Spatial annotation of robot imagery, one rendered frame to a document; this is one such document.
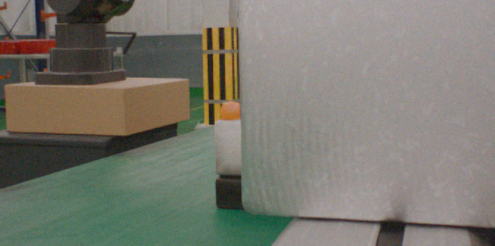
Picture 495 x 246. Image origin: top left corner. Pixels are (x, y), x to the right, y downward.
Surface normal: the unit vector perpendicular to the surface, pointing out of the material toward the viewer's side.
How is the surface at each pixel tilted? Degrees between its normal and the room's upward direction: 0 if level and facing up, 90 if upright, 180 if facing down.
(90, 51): 91
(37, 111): 90
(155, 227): 0
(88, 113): 90
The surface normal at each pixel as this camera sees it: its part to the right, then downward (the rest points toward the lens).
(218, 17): -0.36, 0.10
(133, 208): -0.02, -0.99
